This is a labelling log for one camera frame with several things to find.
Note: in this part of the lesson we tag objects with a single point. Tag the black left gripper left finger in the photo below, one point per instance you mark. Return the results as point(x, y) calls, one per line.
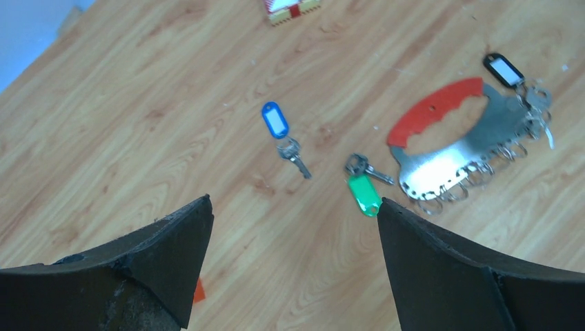
point(145, 280)

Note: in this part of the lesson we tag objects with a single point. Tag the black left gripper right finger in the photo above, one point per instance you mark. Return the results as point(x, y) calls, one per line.
point(443, 281)

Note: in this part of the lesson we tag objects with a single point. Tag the metal key organizer red handle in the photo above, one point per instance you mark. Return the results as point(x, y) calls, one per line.
point(444, 175)

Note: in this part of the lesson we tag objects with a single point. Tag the black tag key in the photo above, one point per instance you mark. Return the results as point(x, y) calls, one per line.
point(534, 100)

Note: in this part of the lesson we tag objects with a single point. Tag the small orange block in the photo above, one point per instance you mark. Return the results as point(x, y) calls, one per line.
point(199, 293)

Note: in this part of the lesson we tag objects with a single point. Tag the green tag key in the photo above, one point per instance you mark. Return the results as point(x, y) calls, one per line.
point(364, 192)

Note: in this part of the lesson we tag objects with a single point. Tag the blue tag key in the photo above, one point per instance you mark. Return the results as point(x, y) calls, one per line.
point(288, 148)

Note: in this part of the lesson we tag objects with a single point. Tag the playing card box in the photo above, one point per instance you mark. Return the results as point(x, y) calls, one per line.
point(281, 11)

